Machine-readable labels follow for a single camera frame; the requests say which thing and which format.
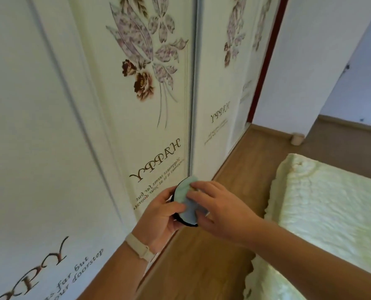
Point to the person's right hand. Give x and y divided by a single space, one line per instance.
229 215

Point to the person's left hand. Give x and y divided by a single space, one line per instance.
154 220

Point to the person's left thumb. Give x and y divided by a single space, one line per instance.
176 218

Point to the person's right fingers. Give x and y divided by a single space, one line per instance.
202 192

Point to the round black pale blue disc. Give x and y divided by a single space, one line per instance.
181 192

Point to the person's left forearm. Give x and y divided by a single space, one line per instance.
116 278

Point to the person's right forearm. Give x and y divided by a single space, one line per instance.
313 262

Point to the beige wristband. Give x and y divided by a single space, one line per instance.
138 246

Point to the white floral wardrobe door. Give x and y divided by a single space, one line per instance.
126 128
216 74
258 68

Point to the small beige floor stopper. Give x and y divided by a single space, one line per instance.
297 139

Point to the pale green bedspread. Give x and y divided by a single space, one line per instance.
329 209

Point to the wooden skirting board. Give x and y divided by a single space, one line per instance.
351 124

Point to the white lettered wardrobe door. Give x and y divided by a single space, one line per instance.
32 121

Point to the silver wardrobe door frame strip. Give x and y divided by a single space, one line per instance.
194 90

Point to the dark red door frame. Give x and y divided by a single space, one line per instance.
268 59

